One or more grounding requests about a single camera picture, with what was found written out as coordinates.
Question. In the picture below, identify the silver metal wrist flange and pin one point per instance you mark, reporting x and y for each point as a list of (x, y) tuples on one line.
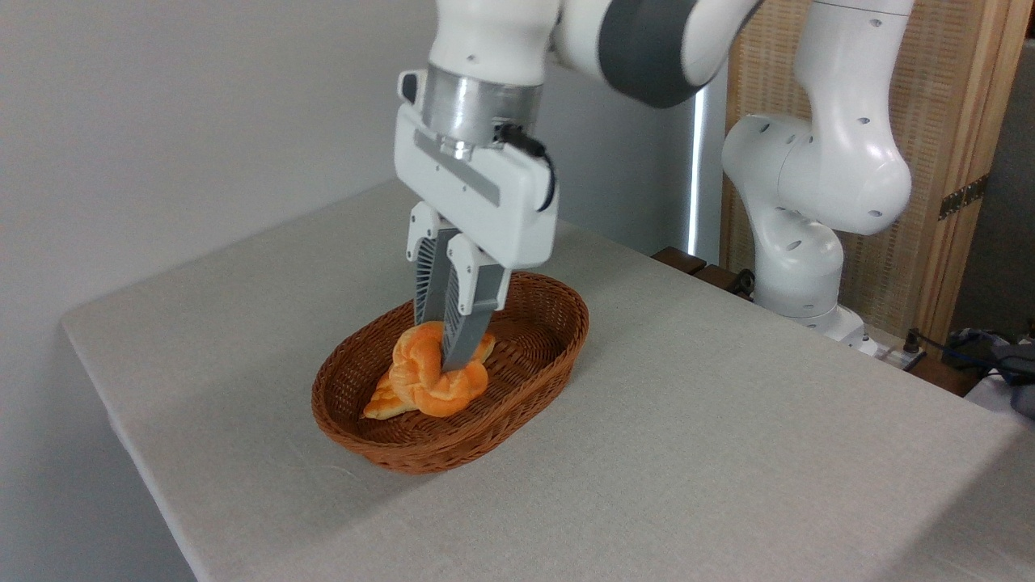
[(469, 105)]

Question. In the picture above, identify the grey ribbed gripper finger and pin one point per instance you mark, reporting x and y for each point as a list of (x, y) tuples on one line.
[(430, 283), (473, 315)]

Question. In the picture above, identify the long braided bread loaf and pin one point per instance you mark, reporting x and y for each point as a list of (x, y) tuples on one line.
[(384, 404)]

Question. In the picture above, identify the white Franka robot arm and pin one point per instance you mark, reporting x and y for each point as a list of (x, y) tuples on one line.
[(849, 162)]

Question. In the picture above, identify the brown oval wicker basket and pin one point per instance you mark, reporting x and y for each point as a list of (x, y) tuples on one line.
[(453, 453)]

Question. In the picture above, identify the grey tablecloth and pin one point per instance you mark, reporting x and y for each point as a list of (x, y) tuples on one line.
[(728, 444)]

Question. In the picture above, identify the blue grey bundled object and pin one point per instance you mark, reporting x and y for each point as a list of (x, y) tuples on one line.
[(1011, 364)]

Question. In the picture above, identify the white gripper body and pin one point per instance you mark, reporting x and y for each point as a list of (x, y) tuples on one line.
[(493, 210)]

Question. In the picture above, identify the metal screen hinge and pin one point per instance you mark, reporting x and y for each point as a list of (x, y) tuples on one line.
[(962, 196)]

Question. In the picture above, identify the round knotted orange bread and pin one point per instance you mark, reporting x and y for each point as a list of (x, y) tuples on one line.
[(420, 380)]

